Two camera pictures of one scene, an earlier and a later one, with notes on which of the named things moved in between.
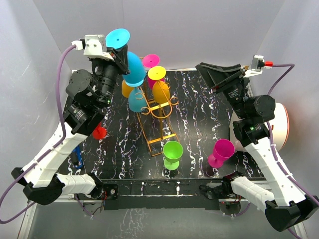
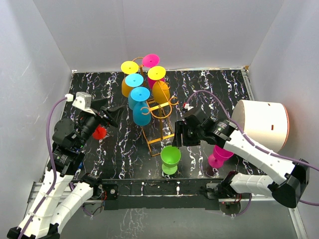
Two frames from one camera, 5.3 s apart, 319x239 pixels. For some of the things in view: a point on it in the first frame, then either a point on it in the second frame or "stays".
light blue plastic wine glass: [137, 101] → [133, 80]
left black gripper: [119, 55] → [113, 114]
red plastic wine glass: [99, 132] stays
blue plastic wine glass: [117, 38] → [141, 111]
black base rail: [159, 194] stays
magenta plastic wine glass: [151, 60] stays
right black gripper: [215, 76] → [182, 126]
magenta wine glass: [223, 149] stays
